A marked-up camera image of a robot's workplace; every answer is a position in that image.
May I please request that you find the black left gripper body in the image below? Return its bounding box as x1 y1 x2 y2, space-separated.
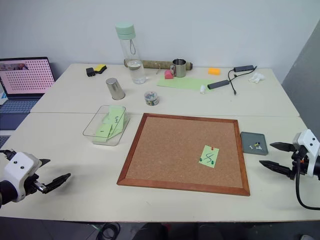
23 174 49 196

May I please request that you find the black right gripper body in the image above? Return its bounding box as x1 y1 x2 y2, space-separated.
289 145 310 181

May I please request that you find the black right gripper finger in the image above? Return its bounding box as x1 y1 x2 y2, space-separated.
258 159 294 179
269 141 296 153

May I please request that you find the light green paper sheet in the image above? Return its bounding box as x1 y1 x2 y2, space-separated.
95 123 114 138

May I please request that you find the green note with scribble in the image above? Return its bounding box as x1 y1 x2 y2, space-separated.
198 144 220 169

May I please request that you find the large green handwritten note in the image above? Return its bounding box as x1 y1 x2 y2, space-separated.
107 105 127 137

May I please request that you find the wooden framed cork board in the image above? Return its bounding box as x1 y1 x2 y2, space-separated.
116 112 251 197

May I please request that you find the small jar of pins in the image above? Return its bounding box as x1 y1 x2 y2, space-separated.
144 90 160 107

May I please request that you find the grey square tray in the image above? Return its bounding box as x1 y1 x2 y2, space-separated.
240 131 269 156

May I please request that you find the clear plastic tray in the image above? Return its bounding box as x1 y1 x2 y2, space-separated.
82 104 131 147

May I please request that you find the crumpled white tissue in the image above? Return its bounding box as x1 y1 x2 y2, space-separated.
248 72 266 84

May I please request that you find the grey partition panel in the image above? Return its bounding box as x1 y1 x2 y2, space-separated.
280 24 320 119

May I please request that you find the dark grey slim hub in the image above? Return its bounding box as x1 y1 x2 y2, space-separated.
233 65 256 73

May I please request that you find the laptop with pink screen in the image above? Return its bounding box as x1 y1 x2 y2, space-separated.
0 56 57 115

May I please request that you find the dark grey bar hub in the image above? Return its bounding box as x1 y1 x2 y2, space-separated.
206 79 231 91

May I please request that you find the steel tumbler cup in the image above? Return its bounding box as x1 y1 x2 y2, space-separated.
105 77 126 101

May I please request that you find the yellow and black sponge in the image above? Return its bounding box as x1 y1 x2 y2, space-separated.
92 64 108 75

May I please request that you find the clear bottle with green lid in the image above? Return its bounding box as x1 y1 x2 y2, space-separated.
115 22 147 85

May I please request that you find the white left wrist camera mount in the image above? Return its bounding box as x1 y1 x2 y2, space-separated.
3 151 43 203

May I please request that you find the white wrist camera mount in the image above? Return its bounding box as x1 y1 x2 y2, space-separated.
3 151 43 203
292 128 320 177

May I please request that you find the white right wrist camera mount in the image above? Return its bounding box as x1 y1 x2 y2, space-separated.
292 128 320 177

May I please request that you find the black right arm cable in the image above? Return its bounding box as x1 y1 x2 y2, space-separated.
295 149 320 211

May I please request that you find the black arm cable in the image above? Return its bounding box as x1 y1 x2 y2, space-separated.
295 149 320 211
0 149 15 161

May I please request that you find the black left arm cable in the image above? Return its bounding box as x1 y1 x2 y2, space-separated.
0 149 15 161

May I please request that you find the black coiled floor cable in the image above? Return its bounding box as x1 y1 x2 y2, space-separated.
99 222 121 240

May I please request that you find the black hub cable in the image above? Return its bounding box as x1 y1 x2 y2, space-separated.
227 65 259 96

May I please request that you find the steel mug with handle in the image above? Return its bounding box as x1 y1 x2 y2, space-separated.
169 58 188 78

